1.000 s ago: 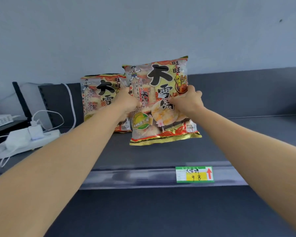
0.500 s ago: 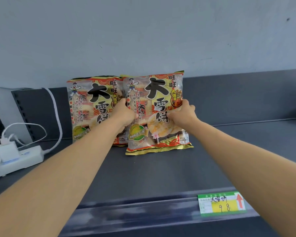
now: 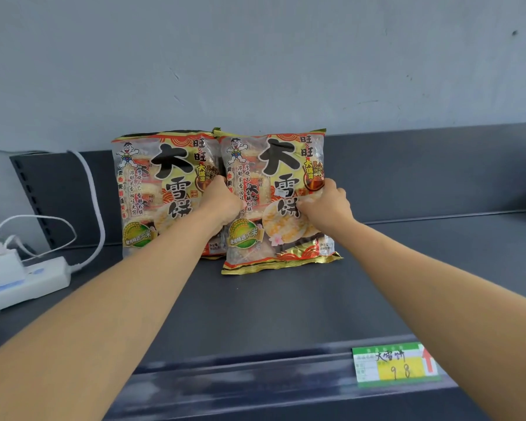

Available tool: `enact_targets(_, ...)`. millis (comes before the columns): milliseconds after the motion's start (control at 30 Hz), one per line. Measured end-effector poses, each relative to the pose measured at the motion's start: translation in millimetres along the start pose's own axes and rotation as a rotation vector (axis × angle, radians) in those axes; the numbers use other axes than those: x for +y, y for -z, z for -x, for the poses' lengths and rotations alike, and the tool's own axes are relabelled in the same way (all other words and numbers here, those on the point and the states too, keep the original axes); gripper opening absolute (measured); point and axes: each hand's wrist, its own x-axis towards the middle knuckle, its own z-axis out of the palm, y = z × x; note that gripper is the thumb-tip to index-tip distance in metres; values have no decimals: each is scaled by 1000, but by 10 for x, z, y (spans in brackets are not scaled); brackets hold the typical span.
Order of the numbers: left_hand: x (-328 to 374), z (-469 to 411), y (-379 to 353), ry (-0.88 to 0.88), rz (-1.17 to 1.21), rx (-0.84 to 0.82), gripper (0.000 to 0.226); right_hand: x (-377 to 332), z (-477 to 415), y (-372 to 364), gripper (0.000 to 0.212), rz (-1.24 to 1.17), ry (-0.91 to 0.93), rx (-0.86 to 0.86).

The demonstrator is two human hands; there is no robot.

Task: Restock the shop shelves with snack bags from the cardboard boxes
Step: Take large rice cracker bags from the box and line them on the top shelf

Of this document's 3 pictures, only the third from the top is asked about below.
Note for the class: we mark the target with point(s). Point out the big rice cracker bag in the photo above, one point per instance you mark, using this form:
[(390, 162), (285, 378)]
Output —
[(285, 162), (166, 162)]

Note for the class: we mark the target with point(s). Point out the yellow green price label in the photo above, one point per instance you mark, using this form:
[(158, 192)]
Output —
[(394, 366)]

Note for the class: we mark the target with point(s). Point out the person's left forearm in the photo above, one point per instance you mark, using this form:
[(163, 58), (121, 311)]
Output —
[(92, 337)]

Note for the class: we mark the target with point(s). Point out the person's right forearm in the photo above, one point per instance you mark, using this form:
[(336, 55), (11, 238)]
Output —
[(456, 311)]

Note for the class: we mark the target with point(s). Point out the person's right hand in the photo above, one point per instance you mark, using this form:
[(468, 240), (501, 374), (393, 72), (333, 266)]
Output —
[(328, 210)]

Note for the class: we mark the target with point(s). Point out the person's left hand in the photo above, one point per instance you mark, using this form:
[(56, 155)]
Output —
[(221, 206)]

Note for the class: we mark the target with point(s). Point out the small white charger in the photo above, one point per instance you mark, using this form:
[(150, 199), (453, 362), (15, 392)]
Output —
[(4, 269)]

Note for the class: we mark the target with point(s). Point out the white power strip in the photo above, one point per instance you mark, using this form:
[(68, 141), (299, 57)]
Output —
[(39, 280)]

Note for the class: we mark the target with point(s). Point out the dark grey metal shelf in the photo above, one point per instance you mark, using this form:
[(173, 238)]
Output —
[(289, 302)]

